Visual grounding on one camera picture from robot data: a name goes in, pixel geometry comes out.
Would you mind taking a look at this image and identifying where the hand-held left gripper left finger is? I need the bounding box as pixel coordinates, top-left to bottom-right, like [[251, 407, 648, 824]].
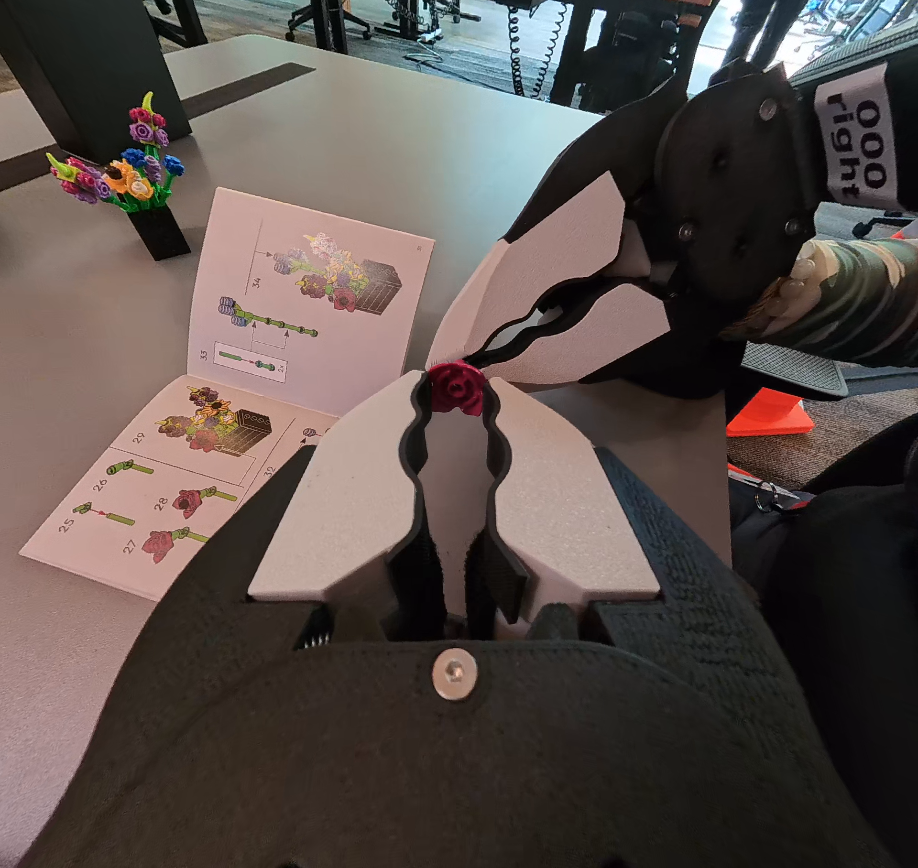
[[249, 369, 434, 628]]

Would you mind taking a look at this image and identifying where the person's right hand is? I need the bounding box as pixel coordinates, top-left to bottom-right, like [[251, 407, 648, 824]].
[[775, 235, 862, 310]]

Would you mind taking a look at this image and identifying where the large black block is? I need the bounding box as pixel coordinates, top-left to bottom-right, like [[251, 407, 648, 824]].
[[0, 0, 192, 166]]

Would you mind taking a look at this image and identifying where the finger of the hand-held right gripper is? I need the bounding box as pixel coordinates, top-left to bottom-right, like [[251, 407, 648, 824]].
[[426, 177, 635, 370], [481, 281, 675, 387]]

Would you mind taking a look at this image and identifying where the magenta lego flower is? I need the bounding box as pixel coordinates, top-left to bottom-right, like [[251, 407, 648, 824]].
[[428, 362, 490, 419]]

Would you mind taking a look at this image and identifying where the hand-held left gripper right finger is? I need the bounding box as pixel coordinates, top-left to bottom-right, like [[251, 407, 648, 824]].
[[478, 377, 662, 628]]

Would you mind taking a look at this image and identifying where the black coiled cable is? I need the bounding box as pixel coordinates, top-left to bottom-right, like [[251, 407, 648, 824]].
[[505, 1, 553, 102]]

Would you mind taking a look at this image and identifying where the lego flower bouquet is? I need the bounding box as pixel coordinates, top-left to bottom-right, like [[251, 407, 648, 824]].
[[45, 91, 192, 262]]

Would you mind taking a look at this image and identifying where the lego instruction booklet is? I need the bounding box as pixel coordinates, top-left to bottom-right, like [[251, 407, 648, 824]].
[[21, 187, 436, 604]]

